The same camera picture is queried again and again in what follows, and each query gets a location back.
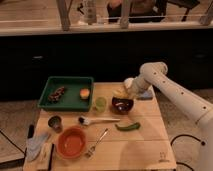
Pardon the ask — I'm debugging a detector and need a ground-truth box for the yellow banana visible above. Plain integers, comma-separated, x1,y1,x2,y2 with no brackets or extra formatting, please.
113,88,128,99

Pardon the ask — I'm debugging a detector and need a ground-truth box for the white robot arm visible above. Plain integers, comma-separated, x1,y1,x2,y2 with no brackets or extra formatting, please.
124,62,213,171

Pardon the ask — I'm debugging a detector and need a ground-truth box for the dark purple bowl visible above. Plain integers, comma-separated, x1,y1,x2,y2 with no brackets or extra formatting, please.
111,97,134,114

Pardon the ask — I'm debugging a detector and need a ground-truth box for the orange bowl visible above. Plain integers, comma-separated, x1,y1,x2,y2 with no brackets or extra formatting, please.
56,126,86,159

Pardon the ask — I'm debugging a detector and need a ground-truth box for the white ribbed cup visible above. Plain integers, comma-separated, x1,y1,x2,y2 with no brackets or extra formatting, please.
124,77,134,88

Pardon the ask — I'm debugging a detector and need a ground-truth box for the blue sponge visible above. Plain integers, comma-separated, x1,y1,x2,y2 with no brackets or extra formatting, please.
137,90,153,100

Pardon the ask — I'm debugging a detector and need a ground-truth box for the light green cup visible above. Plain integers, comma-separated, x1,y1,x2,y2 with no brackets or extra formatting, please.
94,97,107,112

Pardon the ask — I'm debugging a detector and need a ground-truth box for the green cucumber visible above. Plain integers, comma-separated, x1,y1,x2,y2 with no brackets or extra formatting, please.
115,122,141,132

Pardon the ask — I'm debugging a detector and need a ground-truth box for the orange toy fruit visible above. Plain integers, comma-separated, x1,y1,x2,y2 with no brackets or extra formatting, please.
80,88,90,99

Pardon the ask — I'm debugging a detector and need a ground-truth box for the green plastic tray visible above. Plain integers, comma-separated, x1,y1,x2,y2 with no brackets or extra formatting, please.
38,76,94,112

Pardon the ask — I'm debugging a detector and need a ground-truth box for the silver fork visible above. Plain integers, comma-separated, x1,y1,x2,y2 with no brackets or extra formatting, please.
85,128,108,158

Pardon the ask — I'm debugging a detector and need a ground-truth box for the person in background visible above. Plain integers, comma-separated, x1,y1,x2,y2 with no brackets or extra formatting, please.
107,0,167,23

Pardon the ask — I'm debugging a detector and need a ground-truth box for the dark grape bunch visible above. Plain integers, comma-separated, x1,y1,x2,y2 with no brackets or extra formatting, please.
48,86,66,103

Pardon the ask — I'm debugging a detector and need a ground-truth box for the dark metal cup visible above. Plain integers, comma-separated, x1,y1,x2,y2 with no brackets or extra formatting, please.
48,116,63,133

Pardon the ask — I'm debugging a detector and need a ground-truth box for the black marker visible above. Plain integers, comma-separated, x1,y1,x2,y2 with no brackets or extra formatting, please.
27,125,34,139

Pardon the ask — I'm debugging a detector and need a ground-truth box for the grey cloth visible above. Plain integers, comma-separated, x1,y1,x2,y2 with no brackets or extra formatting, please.
26,133,50,162

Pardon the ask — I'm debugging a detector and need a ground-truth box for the wooden block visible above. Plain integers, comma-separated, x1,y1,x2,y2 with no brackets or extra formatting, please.
36,143,54,171

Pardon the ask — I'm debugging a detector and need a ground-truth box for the black cable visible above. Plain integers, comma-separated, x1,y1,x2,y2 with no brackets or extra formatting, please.
170,133,206,171

